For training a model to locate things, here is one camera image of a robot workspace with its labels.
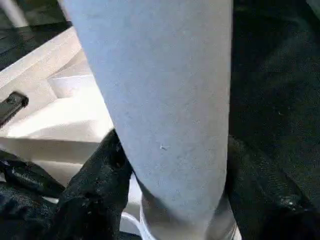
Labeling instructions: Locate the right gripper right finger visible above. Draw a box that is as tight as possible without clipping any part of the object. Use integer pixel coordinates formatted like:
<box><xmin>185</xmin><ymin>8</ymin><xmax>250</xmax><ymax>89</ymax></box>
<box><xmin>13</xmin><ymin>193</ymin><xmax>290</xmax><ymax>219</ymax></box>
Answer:
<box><xmin>224</xmin><ymin>136</ymin><xmax>320</xmax><ymax>240</ymax></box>

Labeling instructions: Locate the white plastic table top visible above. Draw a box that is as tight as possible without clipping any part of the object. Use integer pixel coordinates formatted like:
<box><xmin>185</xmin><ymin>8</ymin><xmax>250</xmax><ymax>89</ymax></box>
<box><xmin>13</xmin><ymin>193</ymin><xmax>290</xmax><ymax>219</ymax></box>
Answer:
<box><xmin>0</xmin><ymin>26</ymin><xmax>151</xmax><ymax>240</ymax></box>

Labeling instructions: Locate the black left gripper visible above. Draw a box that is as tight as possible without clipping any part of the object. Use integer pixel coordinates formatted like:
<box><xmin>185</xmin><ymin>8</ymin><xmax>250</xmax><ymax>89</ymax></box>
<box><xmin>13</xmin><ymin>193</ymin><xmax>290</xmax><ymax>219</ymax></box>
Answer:
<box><xmin>0</xmin><ymin>91</ymin><xmax>30</xmax><ymax>125</ymax></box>

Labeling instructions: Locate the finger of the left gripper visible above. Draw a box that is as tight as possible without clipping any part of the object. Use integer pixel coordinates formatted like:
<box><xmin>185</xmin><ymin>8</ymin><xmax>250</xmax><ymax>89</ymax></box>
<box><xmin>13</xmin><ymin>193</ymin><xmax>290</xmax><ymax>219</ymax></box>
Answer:
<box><xmin>0</xmin><ymin>149</ymin><xmax>66</xmax><ymax>240</ymax></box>

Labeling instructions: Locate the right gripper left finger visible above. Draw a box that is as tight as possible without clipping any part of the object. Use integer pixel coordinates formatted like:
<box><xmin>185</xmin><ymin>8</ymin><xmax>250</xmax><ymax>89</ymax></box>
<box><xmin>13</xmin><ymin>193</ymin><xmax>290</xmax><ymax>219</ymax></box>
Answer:
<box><xmin>53</xmin><ymin>128</ymin><xmax>134</xmax><ymax>240</ymax></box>

